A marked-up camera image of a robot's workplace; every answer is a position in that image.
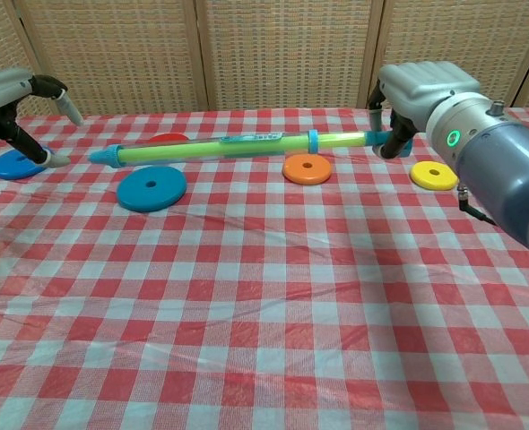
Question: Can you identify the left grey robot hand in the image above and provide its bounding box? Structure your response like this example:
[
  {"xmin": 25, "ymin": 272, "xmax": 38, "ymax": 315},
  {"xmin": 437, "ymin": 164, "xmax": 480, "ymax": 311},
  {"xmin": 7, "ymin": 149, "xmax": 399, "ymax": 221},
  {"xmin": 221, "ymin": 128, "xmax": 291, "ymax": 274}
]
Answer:
[{"xmin": 0, "ymin": 67, "xmax": 86, "ymax": 170}]

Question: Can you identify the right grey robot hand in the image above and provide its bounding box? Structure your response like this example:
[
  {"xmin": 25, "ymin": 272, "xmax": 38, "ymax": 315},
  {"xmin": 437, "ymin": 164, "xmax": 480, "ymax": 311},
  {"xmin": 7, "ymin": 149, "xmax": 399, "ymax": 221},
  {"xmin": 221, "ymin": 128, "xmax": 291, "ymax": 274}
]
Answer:
[{"xmin": 366, "ymin": 61, "xmax": 481, "ymax": 159}]

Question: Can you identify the blue plastic disc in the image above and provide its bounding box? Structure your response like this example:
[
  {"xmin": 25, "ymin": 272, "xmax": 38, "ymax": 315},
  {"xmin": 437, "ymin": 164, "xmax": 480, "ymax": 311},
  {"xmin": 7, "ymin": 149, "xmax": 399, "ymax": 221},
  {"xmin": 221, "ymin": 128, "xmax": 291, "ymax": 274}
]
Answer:
[{"xmin": 0, "ymin": 146, "xmax": 54, "ymax": 181}]

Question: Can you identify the yellow plastic disc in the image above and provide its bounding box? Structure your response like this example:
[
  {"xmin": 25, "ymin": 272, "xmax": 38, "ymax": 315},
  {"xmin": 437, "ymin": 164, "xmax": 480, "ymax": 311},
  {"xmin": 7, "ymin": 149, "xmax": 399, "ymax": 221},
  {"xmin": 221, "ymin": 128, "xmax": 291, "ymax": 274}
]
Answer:
[{"xmin": 409, "ymin": 160, "xmax": 460, "ymax": 192}]

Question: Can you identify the orange plastic disc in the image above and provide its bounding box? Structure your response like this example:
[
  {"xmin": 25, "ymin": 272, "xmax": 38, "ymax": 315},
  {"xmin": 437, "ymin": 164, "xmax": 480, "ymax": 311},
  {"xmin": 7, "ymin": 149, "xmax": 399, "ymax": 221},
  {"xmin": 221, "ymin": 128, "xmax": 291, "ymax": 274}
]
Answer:
[{"xmin": 282, "ymin": 153, "xmax": 333, "ymax": 185}]

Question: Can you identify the large teal plastic disc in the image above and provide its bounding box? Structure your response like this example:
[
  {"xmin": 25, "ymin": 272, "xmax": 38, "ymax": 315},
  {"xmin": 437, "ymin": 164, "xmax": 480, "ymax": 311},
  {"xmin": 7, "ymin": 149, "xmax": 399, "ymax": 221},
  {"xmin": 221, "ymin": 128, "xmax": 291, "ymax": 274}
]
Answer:
[{"xmin": 116, "ymin": 165, "xmax": 188, "ymax": 213}]

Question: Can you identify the red plastic disc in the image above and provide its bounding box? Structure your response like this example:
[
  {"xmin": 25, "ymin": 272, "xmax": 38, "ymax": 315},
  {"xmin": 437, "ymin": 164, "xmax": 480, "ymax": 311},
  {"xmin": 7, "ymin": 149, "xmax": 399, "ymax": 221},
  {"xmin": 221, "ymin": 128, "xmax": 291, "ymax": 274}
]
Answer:
[{"xmin": 149, "ymin": 133, "xmax": 190, "ymax": 145}]

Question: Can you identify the red white checkered tablecloth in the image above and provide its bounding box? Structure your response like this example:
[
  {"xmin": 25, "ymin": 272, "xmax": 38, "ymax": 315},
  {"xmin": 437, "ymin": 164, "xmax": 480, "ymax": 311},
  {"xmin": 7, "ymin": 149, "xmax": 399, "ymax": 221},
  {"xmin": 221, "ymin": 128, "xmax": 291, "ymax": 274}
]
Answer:
[{"xmin": 0, "ymin": 106, "xmax": 529, "ymax": 430}]

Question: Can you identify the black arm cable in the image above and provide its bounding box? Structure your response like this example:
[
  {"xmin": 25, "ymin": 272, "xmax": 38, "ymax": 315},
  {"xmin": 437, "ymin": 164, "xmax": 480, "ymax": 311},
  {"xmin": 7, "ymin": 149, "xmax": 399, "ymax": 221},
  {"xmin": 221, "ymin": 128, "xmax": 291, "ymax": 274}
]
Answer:
[{"xmin": 454, "ymin": 180, "xmax": 499, "ymax": 227}]

